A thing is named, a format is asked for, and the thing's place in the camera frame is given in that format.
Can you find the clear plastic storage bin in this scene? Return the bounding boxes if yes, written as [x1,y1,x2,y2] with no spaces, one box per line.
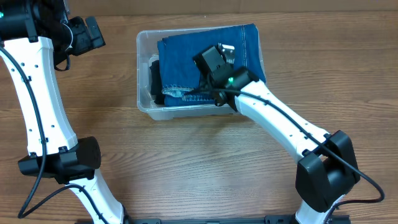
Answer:
[137,26,265,121]

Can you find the black cloth bundle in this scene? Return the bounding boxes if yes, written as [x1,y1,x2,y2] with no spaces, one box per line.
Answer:
[150,60,165,105]

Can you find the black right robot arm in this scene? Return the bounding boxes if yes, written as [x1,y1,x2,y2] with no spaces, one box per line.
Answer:
[193,46,360,223]

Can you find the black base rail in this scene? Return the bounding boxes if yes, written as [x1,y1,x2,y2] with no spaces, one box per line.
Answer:
[74,214,352,224]

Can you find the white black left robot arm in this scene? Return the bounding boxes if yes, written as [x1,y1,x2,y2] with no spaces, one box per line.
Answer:
[1,0,131,223]

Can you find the blue denim jeans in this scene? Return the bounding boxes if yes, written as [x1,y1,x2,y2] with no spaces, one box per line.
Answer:
[157,24,266,107]

